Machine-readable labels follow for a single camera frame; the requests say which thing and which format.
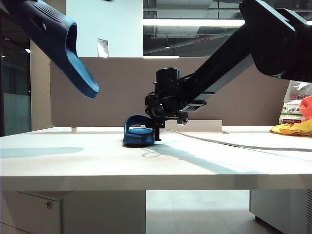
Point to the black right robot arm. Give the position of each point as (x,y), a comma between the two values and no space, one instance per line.
(231,53)

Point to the white cabinet with vent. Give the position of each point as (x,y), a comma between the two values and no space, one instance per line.
(278,209)

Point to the white partition bracket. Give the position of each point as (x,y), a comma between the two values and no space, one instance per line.
(73,129)

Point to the round drawer lock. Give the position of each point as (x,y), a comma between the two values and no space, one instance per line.
(48,205)

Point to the printed plastic bag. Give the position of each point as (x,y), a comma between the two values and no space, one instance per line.
(292,104)

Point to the metal wall plate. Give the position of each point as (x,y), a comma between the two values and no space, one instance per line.
(103,48)

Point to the long linear ceiling light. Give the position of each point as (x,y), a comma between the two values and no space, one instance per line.
(190,22)

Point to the yellow cloth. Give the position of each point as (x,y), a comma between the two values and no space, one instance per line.
(292,130)

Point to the short strip light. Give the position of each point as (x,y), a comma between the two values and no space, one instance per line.
(161,57)

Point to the white drawer cabinet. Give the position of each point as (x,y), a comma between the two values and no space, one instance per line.
(97,214)

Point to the blue rubber slipper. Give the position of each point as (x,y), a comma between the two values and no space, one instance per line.
(61,48)
(136,140)

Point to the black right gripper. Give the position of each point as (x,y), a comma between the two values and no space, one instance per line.
(165,107)

